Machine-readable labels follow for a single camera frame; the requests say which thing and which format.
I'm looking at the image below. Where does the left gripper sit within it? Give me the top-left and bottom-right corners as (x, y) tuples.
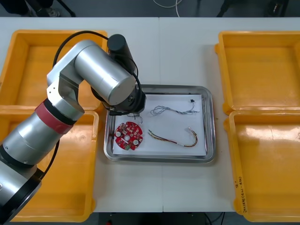
(108, 85), (146, 116)

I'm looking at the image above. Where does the thin grey wire harness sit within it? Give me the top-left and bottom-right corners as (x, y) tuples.
(127, 113), (144, 125)

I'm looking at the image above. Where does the blue-white twisted wire harness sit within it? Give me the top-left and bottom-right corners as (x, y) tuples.
(150, 98), (201, 117)

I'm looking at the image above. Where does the round red circuit board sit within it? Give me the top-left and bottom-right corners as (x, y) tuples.
(114, 120), (144, 151)

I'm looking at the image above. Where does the red green-yellow wire harness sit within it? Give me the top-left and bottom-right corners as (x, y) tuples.
(147, 127), (199, 149)

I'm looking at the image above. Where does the steel tray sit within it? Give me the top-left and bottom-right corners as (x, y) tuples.
(104, 84), (218, 164)

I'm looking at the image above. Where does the black stand leg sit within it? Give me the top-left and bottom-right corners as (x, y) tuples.
(55, 0), (77, 17)

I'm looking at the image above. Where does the black chair base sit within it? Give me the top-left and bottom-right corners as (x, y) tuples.
(215, 0), (291, 18)

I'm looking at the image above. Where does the yellow-orange plastic bin with handwriting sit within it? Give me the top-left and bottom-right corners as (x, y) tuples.
(224, 110), (300, 223)

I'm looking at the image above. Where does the white cable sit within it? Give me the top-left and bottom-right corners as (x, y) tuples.
(153, 0), (183, 18)

